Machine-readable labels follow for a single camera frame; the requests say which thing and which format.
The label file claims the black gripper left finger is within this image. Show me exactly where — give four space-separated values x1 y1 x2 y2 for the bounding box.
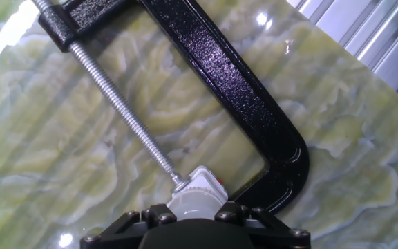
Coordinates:
79 203 178 249

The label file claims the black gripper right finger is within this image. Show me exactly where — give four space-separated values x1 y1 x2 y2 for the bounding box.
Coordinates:
214 201 311 249

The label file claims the green marble pattern mat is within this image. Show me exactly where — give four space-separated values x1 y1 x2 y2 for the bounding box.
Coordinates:
0 0 398 249

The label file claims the black C-clamp with steel screw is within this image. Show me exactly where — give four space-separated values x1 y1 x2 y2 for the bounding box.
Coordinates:
31 0 310 214

